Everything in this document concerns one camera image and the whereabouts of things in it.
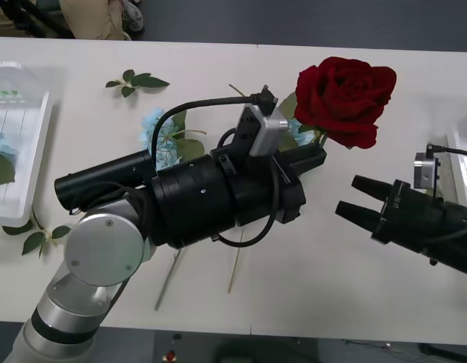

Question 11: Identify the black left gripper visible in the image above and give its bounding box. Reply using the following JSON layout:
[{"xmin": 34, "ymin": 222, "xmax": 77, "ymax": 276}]
[{"xmin": 232, "ymin": 143, "xmax": 327, "ymax": 228}]

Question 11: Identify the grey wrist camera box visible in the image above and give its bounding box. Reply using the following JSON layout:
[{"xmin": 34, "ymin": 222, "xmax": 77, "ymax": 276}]
[
  {"xmin": 413, "ymin": 150, "xmax": 442, "ymax": 197},
  {"xmin": 235, "ymin": 104, "xmax": 290, "ymax": 157}
]

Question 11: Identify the loose green leaf twig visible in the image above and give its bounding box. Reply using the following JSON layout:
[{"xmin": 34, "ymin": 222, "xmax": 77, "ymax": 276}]
[
  {"xmin": 2, "ymin": 209, "xmax": 72, "ymax": 260},
  {"xmin": 105, "ymin": 69, "xmax": 170, "ymax": 98}
]

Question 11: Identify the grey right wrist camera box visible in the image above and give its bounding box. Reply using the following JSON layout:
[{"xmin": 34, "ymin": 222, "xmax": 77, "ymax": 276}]
[{"xmin": 413, "ymin": 150, "xmax": 442, "ymax": 197}]

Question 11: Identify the black tripod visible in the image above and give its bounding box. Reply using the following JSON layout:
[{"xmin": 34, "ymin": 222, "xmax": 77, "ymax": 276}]
[{"xmin": 0, "ymin": 0, "xmax": 75, "ymax": 39}]

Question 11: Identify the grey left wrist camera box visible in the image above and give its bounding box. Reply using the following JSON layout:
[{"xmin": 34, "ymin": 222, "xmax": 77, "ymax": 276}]
[{"xmin": 235, "ymin": 104, "xmax": 290, "ymax": 157}]

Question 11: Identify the red rose with green stem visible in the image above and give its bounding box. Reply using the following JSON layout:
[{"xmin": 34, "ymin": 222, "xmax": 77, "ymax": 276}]
[{"xmin": 155, "ymin": 56, "xmax": 397, "ymax": 311}]

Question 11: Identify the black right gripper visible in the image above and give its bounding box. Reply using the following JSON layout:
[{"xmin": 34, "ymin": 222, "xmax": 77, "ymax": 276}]
[{"xmin": 335, "ymin": 175, "xmax": 446, "ymax": 253}]

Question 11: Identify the person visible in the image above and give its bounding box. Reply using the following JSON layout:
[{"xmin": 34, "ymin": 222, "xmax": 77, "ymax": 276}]
[{"xmin": 61, "ymin": 0, "xmax": 145, "ymax": 42}]

